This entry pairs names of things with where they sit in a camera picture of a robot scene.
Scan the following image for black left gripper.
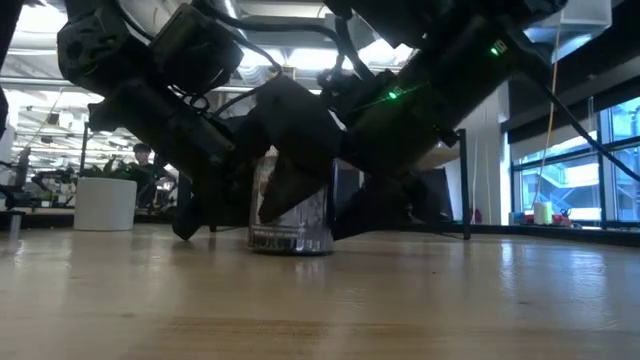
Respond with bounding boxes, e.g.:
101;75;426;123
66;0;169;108
172;74;346;242

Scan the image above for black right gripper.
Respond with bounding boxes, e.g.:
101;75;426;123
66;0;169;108
331;168;455;242

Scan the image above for plain silver tin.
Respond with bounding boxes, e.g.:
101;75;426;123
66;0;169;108
247;147;336;257

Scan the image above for wooden shelf black metal legs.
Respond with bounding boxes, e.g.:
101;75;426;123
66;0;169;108
414;128;472;241

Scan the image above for person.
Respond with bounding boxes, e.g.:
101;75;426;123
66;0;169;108
127;142;177;209

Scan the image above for green succulent plant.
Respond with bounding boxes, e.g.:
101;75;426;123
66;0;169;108
79;158;137;181

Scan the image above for white round planter pot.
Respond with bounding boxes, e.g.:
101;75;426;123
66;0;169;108
73;176;139;233

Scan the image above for pale green spool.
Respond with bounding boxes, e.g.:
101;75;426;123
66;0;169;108
533;200;554;227

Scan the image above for red items on sill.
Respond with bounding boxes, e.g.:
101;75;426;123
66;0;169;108
519;208;574;227

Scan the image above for long ceiling light bar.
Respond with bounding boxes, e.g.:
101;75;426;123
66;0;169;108
0;74;74;90

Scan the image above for black camera gantry frame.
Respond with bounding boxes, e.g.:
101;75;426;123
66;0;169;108
79;119;101;179

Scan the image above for yellow hanging cable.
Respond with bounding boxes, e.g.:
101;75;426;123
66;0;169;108
532;19;561;206

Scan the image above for gray metal post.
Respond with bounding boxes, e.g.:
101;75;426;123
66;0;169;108
0;208;26;242

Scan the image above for black window frame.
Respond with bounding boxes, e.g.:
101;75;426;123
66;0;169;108
509;97;640;227

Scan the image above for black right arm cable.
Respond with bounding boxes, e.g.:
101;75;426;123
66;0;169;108
509;29;640;184

